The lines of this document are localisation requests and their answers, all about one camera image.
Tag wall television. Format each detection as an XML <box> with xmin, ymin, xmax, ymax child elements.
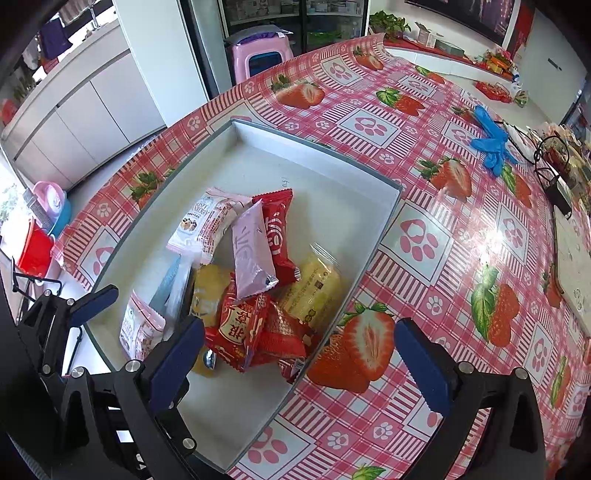
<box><xmin>406</xmin><ymin>0</ymin><xmax>518</xmax><ymax>47</ymax></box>

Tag pink white snack packet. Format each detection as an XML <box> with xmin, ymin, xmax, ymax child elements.
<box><xmin>166</xmin><ymin>187</ymin><xmax>252</xmax><ymax>268</ymax></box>
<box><xmin>119</xmin><ymin>290</ymin><xmax>166</xmax><ymax>361</ymax></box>

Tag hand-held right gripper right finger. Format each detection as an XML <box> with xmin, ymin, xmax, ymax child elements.
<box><xmin>393</xmin><ymin>316</ymin><xmax>548</xmax><ymax>480</ymax></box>

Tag red white-print snack packet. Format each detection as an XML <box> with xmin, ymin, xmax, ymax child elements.
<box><xmin>252</xmin><ymin>189</ymin><xmax>301</xmax><ymax>284</ymax></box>

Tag white tray with grey rim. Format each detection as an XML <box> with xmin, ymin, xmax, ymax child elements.
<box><xmin>82</xmin><ymin>117</ymin><xmax>403</xmax><ymax>475</ymax></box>

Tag white cardboard box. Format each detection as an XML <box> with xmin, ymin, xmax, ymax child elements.
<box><xmin>413</xmin><ymin>23</ymin><xmax>437</xmax><ymax>47</ymax></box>

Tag blue rubber glove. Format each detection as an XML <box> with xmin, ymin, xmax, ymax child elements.
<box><xmin>470</xmin><ymin>134</ymin><xmax>520</xmax><ymax>176</ymax></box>
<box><xmin>473</xmin><ymin>105</ymin><xmax>509</xmax><ymax>139</ymax></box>

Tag strawberry print tablecloth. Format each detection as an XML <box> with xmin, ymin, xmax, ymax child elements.
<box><xmin>51</xmin><ymin>34</ymin><xmax>591</xmax><ymax>480</ymax></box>

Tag glass display cabinet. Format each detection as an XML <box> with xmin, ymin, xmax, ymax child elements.
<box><xmin>217</xmin><ymin>0</ymin><xmax>370</xmax><ymax>49</ymax></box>

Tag black power adapter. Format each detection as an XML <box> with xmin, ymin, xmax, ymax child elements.
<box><xmin>545</xmin><ymin>180</ymin><xmax>573</xmax><ymax>217</ymax></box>

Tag long white snack packet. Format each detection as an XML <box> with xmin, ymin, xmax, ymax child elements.
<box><xmin>150</xmin><ymin>256</ymin><xmax>195</xmax><ymax>328</ymax></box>

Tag pink plastic stool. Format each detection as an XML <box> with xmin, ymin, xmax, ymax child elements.
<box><xmin>231</xmin><ymin>39</ymin><xmax>296</xmax><ymax>86</ymax></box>

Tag white kitchen cabinet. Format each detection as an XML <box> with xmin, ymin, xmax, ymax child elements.
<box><xmin>0</xmin><ymin>18</ymin><xmax>167</xmax><ymax>190</ymax></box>

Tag tan snack packet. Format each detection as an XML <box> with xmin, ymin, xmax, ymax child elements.
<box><xmin>190</xmin><ymin>264</ymin><xmax>234</xmax><ymax>377</ymax></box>

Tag green potted plant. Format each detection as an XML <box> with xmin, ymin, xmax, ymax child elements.
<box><xmin>369</xmin><ymin>10</ymin><xmax>411</xmax><ymax>40</ymax></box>

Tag blue basin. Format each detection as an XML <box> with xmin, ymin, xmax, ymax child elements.
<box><xmin>46</xmin><ymin>198</ymin><xmax>73</xmax><ymax>237</ymax></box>

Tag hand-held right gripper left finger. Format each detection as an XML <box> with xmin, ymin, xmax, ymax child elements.
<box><xmin>52</xmin><ymin>316</ymin><xmax>206</xmax><ymax>480</ymax></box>

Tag lilac snack packet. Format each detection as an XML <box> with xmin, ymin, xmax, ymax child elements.
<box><xmin>231</xmin><ymin>200</ymin><xmax>279</xmax><ymax>298</ymax></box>

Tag red bucket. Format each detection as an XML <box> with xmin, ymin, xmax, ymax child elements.
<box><xmin>16</xmin><ymin>219</ymin><xmax>56</xmax><ymax>278</ymax></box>

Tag black cable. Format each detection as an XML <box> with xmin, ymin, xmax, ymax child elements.
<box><xmin>503</xmin><ymin>122</ymin><xmax>571</xmax><ymax>185</ymax></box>

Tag purple hanging cloth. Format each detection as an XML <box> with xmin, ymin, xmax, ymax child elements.
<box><xmin>39</xmin><ymin>14</ymin><xmax>75</xmax><ymax>61</ymax></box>

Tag red yellow-label snack packet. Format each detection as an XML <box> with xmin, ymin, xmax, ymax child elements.
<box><xmin>205</xmin><ymin>281</ymin><xmax>273</xmax><ymax>372</ymax></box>

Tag yellow snack packet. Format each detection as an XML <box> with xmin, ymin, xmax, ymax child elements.
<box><xmin>277</xmin><ymin>242</ymin><xmax>342</xmax><ymax>330</ymax></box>

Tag red gift packet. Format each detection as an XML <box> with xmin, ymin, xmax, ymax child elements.
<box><xmin>475</xmin><ymin>80</ymin><xmax>513</xmax><ymax>103</ymax></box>

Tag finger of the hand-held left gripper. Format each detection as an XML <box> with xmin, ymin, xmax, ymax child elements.
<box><xmin>19</xmin><ymin>284</ymin><xmax>121</xmax><ymax>334</ymax></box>

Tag white foam board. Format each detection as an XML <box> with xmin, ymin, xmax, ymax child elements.
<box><xmin>553</xmin><ymin>203</ymin><xmax>591</xmax><ymax>324</ymax></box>

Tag pink basin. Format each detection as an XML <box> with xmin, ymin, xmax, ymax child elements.
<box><xmin>32</xmin><ymin>181</ymin><xmax>70</xmax><ymax>227</ymax></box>

